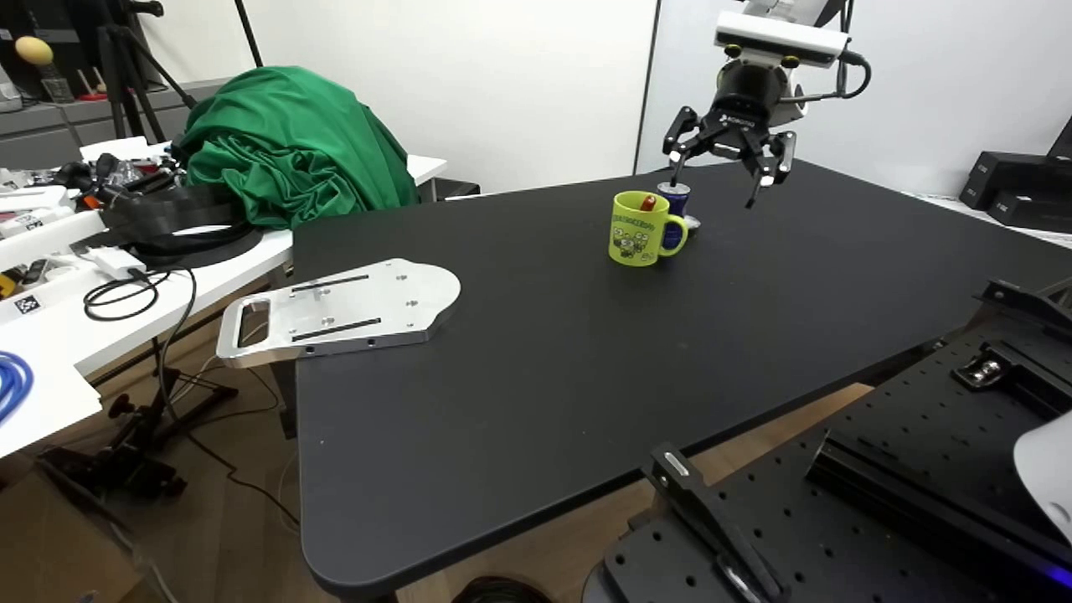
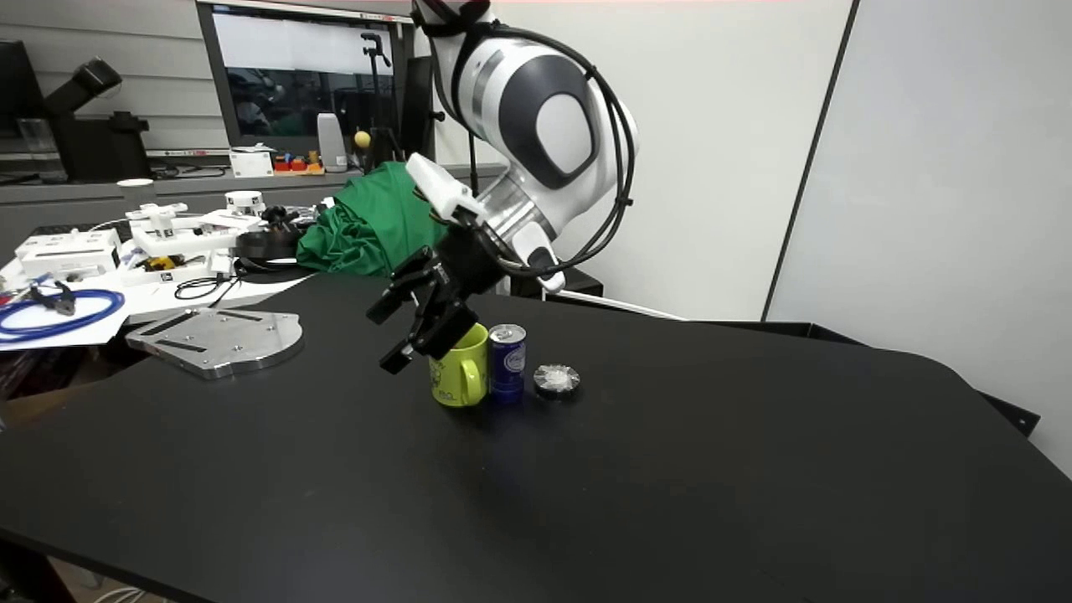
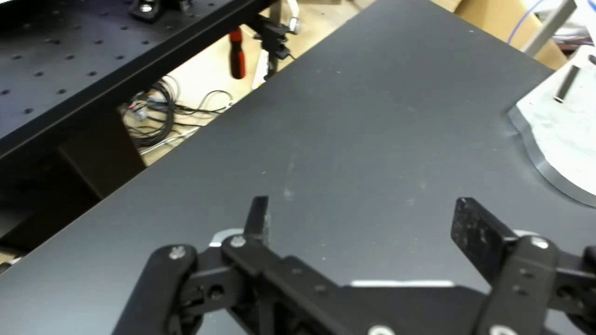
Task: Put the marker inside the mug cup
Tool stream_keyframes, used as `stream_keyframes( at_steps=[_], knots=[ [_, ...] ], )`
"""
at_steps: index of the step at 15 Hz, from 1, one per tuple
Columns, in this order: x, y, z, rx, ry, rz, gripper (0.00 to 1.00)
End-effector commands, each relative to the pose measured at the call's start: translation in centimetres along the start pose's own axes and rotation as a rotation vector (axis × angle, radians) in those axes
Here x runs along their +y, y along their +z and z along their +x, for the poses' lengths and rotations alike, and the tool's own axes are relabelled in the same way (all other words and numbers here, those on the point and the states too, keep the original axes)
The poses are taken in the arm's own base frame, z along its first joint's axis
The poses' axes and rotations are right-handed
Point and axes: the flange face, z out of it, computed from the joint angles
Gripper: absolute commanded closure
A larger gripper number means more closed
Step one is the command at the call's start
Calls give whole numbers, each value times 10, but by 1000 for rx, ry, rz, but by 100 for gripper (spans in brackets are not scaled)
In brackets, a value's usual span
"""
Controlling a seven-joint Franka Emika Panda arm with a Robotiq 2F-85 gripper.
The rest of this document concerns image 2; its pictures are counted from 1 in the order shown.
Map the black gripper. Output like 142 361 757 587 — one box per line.
367 215 521 350

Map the yellow-green printed mug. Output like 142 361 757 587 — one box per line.
425 317 497 413

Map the green cloth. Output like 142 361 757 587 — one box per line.
292 158 451 280

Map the blue drink can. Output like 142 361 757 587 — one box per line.
487 322 533 408

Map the small silver foil dish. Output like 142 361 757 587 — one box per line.
531 357 587 399

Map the black bag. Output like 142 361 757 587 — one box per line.
230 203 325 280

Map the grey speaker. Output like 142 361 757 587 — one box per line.
311 110 353 177

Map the silver metal plate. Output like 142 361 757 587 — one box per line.
125 305 308 380

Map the white plastic device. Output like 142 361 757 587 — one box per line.
125 188 276 261

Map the dark monitor screen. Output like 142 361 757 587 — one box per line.
198 0 420 175

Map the white flat box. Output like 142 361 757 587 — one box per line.
6 226 125 284

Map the black microscope stand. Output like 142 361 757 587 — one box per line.
39 56 155 184

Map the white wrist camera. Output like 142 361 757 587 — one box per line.
403 151 488 226

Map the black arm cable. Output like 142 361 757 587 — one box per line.
444 15 643 276

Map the blue cable loop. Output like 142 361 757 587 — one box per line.
0 284 130 348

